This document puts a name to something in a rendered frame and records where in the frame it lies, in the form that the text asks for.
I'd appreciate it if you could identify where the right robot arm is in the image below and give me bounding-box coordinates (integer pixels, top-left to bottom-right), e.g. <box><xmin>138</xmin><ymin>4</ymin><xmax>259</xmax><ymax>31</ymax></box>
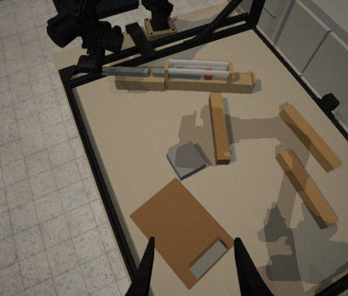
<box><xmin>47</xmin><ymin>0</ymin><xmax>174</xmax><ymax>54</ymax></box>

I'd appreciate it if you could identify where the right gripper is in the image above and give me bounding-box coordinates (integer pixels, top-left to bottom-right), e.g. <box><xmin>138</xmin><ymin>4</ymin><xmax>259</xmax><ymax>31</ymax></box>
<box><xmin>76</xmin><ymin>21</ymin><xmax>111</xmax><ymax>73</ymax></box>

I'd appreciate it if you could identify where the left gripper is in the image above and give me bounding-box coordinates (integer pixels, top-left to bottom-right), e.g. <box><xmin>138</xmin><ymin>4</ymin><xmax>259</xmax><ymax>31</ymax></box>
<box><xmin>125</xmin><ymin>237</ymin><xmax>274</xmax><ymax>296</ymax></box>

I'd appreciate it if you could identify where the brown clipboard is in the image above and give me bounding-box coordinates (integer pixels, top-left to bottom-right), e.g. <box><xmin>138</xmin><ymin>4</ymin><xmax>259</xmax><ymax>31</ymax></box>
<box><xmin>140</xmin><ymin>190</ymin><xmax>234</xmax><ymax>290</ymax></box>

